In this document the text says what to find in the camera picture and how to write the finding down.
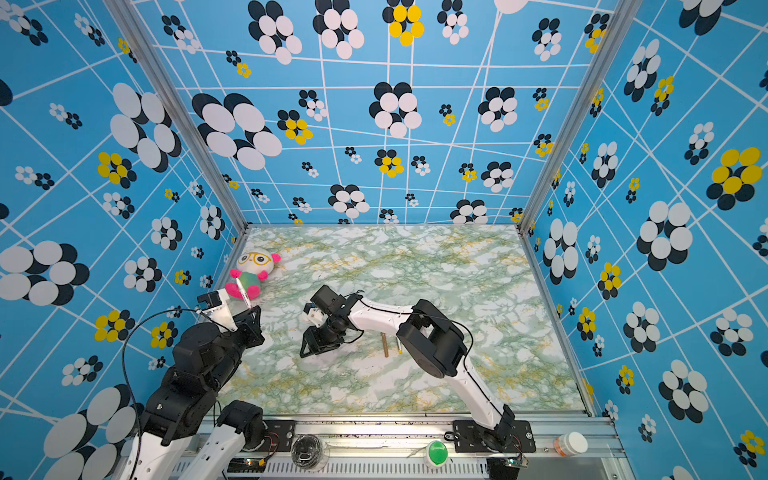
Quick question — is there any white pink plush toy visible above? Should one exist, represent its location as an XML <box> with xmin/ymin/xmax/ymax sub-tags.
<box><xmin>225</xmin><ymin>249</ymin><xmax>282</xmax><ymax>300</ymax></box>

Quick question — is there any white orange bottle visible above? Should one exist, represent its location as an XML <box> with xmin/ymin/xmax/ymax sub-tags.
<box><xmin>554</xmin><ymin>431</ymin><xmax>589</xmax><ymax>457</ymax></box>

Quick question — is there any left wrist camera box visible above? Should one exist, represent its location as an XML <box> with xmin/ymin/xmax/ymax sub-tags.
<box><xmin>197</xmin><ymin>289</ymin><xmax>236</xmax><ymax>331</ymax></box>

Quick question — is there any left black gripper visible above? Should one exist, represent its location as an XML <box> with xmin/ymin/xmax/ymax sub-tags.
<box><xmin>205</xmin><ymin>303</ymin><xmax>265</xmax><ymax>394</ymax></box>

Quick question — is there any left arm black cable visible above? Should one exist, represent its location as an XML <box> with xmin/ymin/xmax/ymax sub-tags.
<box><xmin>121</xmin><ymin>308</ymin><xmax>205</xmax><ymax>480</ymax></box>

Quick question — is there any green push button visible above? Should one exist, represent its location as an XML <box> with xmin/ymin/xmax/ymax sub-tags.
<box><xmin>423</xmin><ymin>440</ymin><xmax>449</xmax><ymax>469</ymax></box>

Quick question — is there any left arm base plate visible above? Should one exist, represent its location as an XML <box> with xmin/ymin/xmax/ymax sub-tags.
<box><xmin>243</xmin><ymin>419</ymin><xmax>296</xmax><ymax>453</ymax></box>

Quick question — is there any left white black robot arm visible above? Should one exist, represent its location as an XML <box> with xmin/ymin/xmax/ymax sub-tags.
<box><xmin>114</xmin><ymin>306</ymin><xmax>275</xmax><ymax>479</ymax></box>

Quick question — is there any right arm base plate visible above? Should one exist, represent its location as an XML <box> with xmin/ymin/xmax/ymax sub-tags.
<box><xmin>451</xmin><ymin>420</ymin><xmax>537</xmax><ymax>454</ymax></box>

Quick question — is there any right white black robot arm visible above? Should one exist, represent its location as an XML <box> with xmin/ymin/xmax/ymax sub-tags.
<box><xmin>300</xmin><ymin>285</ymin><xmax>515</xmax><ymax>450</ymax></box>

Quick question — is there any aluminium front frame rail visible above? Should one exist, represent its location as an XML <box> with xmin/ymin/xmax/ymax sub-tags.
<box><xmin>173</xmin><ymin>413</ymin><xmax>625</xmax><ymax>463</ymax></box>

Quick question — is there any white pen brown tip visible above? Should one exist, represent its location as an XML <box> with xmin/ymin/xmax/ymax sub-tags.
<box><xmin>235</xmin><ymin>271</ymin><xmax>252</xmax><ymax>309</ymax></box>

